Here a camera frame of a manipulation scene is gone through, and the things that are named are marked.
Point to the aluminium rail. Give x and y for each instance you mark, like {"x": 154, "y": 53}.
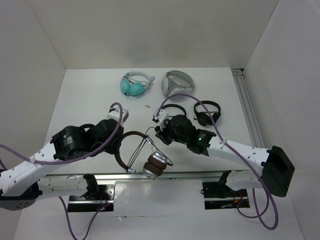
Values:
{"x": 202, "y": 175}
{"x": 247, "y": 107}

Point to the aluminium rail front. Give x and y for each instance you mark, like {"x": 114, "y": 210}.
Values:
{"x": 202, "y": 175}

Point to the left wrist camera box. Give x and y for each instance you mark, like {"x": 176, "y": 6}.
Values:
{"x": 114, "y": 114}

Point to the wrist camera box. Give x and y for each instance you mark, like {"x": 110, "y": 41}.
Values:
{"x": 114, "y": 114}
{"x": 159, "y": 117}

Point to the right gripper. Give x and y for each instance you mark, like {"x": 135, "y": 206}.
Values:
{"x": 161, "y": 135}

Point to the teal white headphones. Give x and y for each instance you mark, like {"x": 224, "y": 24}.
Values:
{"x": 132, "y": 87}

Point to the black headphones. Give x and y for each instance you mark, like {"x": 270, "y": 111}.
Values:
{"x": 182, "y": 110}
{"x": 203, "y": 117}

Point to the black headphones right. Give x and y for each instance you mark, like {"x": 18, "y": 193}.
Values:
{"x": 203, "y": 117}

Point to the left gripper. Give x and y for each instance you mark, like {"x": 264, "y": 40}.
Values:
{"x": 114, "y": 149}

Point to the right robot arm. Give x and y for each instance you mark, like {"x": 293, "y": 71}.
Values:
{"x": 269, "y": 168}

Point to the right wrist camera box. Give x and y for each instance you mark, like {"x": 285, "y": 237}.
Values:
{"x": 159, "y": 117}

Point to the black headphones centre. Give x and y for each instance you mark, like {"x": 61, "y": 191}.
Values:
{"x": 182, "y": 110}

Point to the aluminium rail right side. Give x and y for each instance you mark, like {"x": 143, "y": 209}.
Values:
{"x": 247, "y": 107}

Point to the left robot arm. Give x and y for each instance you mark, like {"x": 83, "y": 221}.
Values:
{"x": 23, "y": 185}

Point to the grey white headphones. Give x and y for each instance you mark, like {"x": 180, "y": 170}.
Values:
{"x": 175, "y": 81}

